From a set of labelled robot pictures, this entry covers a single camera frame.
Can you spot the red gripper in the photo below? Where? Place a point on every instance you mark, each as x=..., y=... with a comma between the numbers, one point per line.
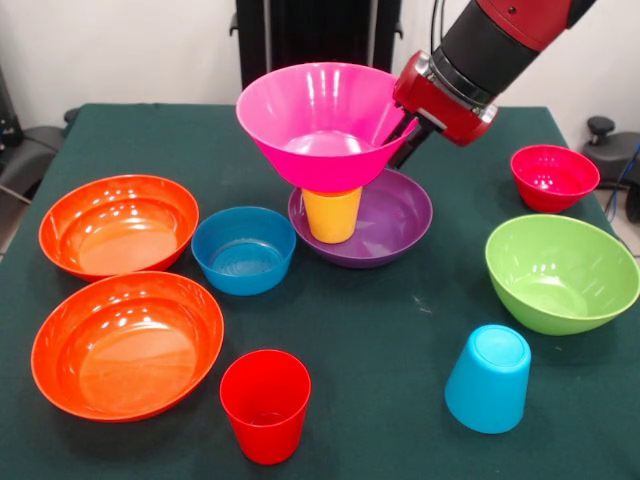
x=440, y=105

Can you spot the purple bowl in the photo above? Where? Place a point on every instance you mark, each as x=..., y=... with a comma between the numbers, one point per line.
x=395, y=225

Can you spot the large pink bowl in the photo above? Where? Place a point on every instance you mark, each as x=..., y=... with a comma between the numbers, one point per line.
x=310, y=105

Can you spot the yellow cup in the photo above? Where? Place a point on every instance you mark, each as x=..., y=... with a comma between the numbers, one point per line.
x=332, y=215

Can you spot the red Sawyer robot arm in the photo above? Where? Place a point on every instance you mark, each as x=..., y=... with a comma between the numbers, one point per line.
x=495, y=45

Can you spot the small crimson bowl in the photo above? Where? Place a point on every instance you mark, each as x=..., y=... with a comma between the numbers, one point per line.
x=554, y=180

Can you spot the blue bowl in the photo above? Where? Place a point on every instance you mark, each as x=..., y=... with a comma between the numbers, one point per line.
x=243, y=250

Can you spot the black caster leg with knob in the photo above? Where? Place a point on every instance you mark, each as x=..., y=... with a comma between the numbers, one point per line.
x=30, y=150
x=612, y=150

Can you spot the green bowl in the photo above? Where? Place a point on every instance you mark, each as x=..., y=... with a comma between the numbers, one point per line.
x=560, y=275

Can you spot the light blue cup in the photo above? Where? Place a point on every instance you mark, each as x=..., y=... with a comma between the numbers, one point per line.
x=487, y=380

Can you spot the dark green tablecloth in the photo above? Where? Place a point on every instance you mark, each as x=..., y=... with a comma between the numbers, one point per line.
x=390, y=400

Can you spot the orange bowl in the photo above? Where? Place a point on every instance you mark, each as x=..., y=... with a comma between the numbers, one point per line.
x=127, y=345
x=119, y=227

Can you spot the red cup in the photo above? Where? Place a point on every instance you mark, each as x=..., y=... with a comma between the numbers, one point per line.
x=265, y=405

